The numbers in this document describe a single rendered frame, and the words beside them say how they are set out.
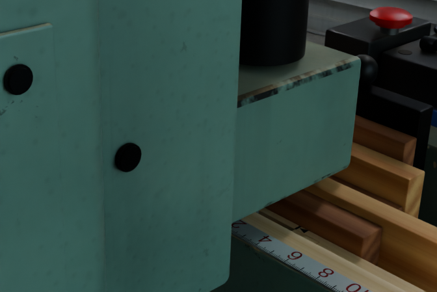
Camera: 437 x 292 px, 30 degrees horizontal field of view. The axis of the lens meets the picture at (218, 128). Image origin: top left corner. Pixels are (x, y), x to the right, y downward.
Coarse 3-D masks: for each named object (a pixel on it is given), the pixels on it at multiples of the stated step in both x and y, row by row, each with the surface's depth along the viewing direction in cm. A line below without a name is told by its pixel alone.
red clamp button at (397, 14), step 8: (376, 8) 58; (384, 8) 58; (392, 8) 58; (400, 8) 58; (376, 16) 57; (384, 16) 57; (392, 16) 57; (400, 16) 57; (408, 16) 57; (376, 24) 58; (384, 24) 57; (392, 24) 56; (400, 24) 56; (408, 24) 57
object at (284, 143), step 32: (288, 64) 44; (320, 64) 44; (352, 64) 45; (256, 96) 40; (288, 96) 42; (320, 96) 43; (352, 96) 46; (256, 128) 40; (288, 128) 42; (320, 128) 44; (352, 128) 47; (256, 160) 41; (288, 160) 43; (320, 160) 45; (256, 192) 42; (288, 192) 44
